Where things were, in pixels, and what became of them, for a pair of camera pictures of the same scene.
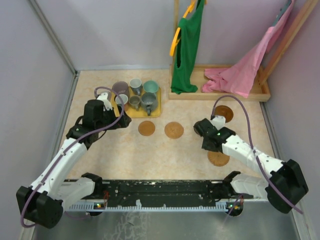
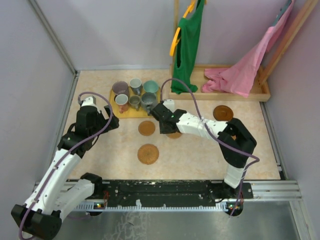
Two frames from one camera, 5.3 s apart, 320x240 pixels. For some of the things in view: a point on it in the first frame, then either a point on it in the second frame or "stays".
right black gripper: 205,146 → 163,130
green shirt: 183,77 stays
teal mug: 150,86 stays
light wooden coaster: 146,128 stays
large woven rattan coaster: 217,159 → 148,154
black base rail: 114,194 stays
